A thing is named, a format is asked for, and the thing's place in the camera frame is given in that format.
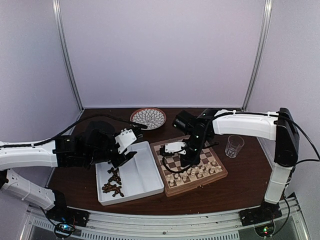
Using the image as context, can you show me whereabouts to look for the white chess rook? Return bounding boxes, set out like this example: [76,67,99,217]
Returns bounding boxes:
[209,166,215,174]

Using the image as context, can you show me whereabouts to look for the white chess king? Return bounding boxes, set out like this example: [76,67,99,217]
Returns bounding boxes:
[190,169,196,180]

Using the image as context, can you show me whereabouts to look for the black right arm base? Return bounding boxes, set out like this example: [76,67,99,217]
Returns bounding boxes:
[239,202,283,237]

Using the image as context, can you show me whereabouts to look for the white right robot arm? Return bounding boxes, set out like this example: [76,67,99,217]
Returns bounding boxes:
[164,108,300,221]

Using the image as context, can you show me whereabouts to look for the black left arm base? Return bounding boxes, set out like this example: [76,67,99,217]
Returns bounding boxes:
[43,190,90,239]

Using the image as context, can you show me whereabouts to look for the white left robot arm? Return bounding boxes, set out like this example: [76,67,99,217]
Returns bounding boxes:
[0,121,143,222]

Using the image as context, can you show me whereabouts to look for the pile of dark chess pieces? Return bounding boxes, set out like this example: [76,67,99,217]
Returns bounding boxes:
[101,167,125,198]

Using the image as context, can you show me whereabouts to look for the wooden chess board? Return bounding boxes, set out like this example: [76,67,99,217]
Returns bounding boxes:
[150,136,228,197]

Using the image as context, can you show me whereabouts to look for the clear drinking glass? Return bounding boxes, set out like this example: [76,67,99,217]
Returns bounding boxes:
[225,135,245,158]

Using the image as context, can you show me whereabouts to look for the floral patterned ceramic plate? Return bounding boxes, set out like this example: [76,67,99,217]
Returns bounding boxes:
[130,107,167,131]

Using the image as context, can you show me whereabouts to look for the white compartment tray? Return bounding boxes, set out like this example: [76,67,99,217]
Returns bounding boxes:
[95,141,164,206]

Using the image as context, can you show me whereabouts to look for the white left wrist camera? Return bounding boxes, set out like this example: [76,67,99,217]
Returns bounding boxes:
[114,127,143,154]

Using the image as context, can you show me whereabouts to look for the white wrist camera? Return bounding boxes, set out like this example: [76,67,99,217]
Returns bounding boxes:
[159,141,187,156]
[114,127,143,154]

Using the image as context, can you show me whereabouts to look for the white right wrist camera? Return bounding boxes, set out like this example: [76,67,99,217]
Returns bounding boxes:
[159,141,187,156]

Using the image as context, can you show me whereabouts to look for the aluminium corner post left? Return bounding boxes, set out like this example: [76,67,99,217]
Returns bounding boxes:
[52,0,84,112]

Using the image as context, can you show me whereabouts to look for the aluminium corner post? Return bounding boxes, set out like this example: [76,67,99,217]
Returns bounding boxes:
[241,0,273,111]
[52,0,84,112]

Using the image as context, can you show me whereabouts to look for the aluminium corner post right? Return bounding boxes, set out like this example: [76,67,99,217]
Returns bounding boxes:
[241,0,273,111]

